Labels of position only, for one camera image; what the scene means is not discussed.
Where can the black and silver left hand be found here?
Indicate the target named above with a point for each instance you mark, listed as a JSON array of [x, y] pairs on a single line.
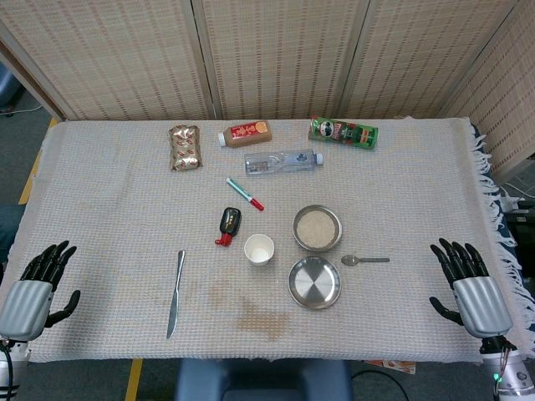
[[25, 301]]

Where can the black and silver right hand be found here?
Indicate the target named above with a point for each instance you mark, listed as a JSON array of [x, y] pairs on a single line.
[[480, 303]]

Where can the small steel spoon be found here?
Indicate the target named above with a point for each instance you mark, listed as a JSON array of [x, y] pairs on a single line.
[[349, 260]]

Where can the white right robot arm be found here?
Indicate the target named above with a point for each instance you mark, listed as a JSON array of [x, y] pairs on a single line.
[[518, 376]]

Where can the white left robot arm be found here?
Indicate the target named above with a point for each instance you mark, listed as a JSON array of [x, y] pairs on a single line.
[[18, 351]]

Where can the empty steel plate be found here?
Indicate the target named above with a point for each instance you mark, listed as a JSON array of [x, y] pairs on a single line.
[[314, 284]]

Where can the steel bowl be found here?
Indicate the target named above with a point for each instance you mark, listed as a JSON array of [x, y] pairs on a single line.
[[297, 240]]

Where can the white paper cup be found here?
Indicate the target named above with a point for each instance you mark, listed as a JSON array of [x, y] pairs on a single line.
[[259, 252]]

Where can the black box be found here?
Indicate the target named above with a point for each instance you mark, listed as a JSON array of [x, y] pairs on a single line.
[[520, 225]]

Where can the beige woven tablecloth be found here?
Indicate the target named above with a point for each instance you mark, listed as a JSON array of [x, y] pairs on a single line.
[[104, 209]]

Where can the steel table knife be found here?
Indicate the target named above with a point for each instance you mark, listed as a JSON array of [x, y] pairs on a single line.
[[175, 296]]

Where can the blue chair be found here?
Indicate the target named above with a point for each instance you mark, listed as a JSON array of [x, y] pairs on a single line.
[[7, 87]]

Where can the green chips can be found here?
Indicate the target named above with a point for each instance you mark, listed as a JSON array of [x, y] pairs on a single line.
[[342, 133]]

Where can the black bottle with red cap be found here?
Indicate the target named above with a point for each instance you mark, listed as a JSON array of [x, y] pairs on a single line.
[[230, 221]]

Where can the gold snack packet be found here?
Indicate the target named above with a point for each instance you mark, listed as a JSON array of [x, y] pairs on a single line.
[[185, 148]]

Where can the blue padded seat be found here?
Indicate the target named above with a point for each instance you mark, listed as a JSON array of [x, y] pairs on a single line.
[[259, 380]]

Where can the green marker with red cap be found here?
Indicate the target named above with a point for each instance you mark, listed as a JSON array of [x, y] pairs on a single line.
[[244, 194]]

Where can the clear plastic water bottle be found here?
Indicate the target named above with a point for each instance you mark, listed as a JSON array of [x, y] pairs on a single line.
[[276, 163]]

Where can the brown drink bottle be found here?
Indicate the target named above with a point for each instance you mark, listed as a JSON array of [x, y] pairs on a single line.
[[246, 134]]

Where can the bamboo folding screen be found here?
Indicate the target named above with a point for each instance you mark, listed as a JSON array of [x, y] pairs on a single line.
[[271, 54]]

